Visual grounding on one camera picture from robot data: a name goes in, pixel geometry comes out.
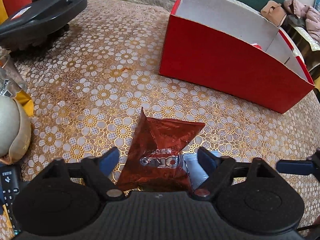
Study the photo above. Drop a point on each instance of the beige handbag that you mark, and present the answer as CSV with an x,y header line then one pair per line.
x,y
274,12

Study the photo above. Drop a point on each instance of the light blue snack packet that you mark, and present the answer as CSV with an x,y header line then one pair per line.
x,y
199,166

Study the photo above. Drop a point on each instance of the dark red Oreo packet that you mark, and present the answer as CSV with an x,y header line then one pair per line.
x,y
154,161

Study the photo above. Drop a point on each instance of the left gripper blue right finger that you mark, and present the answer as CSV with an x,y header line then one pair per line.
x,y
219,170

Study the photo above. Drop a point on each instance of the black electric grill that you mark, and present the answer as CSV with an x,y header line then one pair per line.
x,y
35,22

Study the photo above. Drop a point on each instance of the black TV remote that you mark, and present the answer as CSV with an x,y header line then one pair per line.
x,y
10,187

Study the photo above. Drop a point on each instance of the pink jacket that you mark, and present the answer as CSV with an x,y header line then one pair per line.
x,y
305,13

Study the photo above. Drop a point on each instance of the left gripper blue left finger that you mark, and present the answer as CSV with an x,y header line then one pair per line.
x,y
96,171

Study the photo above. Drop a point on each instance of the red cardboard box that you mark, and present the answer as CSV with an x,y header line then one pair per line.
x,y
215,51

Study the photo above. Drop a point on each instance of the glass jar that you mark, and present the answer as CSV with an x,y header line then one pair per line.
x,y
11,80

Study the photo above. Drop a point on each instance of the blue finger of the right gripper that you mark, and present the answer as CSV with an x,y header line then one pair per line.
x,y
298,167

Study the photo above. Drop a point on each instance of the red chips packet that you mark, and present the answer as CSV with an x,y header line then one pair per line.
x,y
256,46

